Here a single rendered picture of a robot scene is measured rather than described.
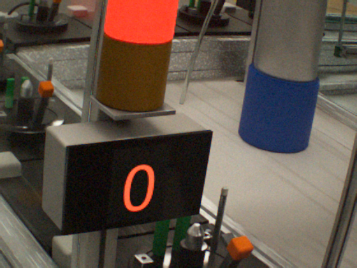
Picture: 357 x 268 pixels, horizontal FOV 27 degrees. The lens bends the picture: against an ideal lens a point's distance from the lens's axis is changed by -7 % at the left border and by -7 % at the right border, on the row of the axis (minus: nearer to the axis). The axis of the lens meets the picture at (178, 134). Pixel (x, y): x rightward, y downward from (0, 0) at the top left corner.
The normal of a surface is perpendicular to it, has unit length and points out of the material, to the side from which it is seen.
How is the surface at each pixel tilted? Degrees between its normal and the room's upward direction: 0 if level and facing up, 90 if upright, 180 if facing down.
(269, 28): 90
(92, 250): 90
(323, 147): 0
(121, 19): 90
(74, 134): 0
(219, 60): 90
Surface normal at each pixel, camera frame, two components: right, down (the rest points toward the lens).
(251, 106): -0.87, 0.07
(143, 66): 0.27, 0.39
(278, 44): -0.52, 0.25
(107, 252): 0.54, 0.38
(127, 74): -0.11, 0.36
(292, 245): 0.14, -0.92
